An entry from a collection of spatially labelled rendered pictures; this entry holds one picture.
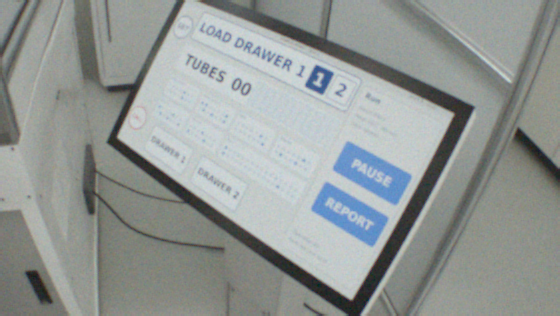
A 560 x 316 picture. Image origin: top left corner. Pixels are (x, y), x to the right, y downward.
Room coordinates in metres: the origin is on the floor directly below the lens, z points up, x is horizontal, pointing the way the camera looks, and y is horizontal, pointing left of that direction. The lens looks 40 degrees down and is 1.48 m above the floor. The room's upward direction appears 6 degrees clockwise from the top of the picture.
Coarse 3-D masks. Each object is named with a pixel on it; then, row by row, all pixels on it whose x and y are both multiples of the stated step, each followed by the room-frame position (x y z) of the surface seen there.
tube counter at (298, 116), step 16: (240, 80) 0.60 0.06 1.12; (256, 80) 0.59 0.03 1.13; (240, 96) 0.58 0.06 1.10; (256, 96) 0.57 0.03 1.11; (272, 96) 0.56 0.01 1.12; (288, 96) 0.55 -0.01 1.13; (272, 112) 0.54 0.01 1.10; (288, 112) 0.54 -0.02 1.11; (304, 112) 0.53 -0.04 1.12; (320, 112) 0.52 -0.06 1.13; (288, 128) 0.52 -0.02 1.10; (304, 128) 0.51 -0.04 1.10; (320, 128) 0.51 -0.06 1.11; (336, 128) 0.50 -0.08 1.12; (320, 144) 0.49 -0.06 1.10
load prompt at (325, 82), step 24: (216, 24) 0.68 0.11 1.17; (216, 48) 0.65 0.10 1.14; (240, 48) 0.63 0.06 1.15; (264, 48) 0.62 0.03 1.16; (288, 48) 0.61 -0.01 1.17; (264, 72) 0.59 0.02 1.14; (288, 72) 0.58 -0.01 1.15; (312, 72) 0.57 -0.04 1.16; (336, 72) 0.56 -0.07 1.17; (312, 96) 0.54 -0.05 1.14; (336, 96) 0.53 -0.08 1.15
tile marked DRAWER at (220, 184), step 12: (204, 156) 0.53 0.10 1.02; (204, 168) 0.51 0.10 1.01; (216, 168) 0.51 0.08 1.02; (192, 180) 0.51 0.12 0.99; (204, 180) 0.50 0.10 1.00; (216, 180) 0.49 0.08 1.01; (228, 180) 0.49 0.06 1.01; (240, 180) 0.48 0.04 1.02; (204, 192) 0.49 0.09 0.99; (216, 192) 0.48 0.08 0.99; (228, 192) 0.48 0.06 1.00; (240, 192) 0.47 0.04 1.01; (228, 204) 0.46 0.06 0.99
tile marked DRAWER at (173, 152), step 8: (160, 128) 0.58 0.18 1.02; (152, 136) 0.58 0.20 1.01; (160, 136) 0.57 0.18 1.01; (168, 136) 0.57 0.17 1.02; (152, 144) 0.57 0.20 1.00; (160, 144) 0.56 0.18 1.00; (168, 144) 0.56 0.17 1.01; (176, 144) 0.56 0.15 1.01; (184, 144) 0.55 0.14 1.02; (152, 152) 0.56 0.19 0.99; (160, 152) 0.55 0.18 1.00; (168, 152) 0.55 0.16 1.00; (176, 152) 0.55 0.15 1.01; (184, 152) 0.54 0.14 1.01; (192, 152) 0.54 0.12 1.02; (160, 160) 0.54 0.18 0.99; (168, 160) 0.54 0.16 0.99; (176, 160) 0.54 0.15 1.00; (184, 160) 0.53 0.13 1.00; (176, 168) 0.53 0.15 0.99; (184, 168) 0.52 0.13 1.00
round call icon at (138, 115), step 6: (132, 108) 0.63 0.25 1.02; (138, 108) 0.62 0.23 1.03; (144, 108) 0.62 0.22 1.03; (132, 114) 0.62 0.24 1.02; (138, 114) 0.62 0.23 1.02; (144, 114) 0.61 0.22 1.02; (126, 120) 0.62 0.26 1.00; (132, 120) 0.61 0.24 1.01; (138, 120) 0.61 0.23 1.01; (144, 120) 0.60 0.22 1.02; (132, 126) 0.61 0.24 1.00; (138, 126) 0.60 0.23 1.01; (138, 132) 0.59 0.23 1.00
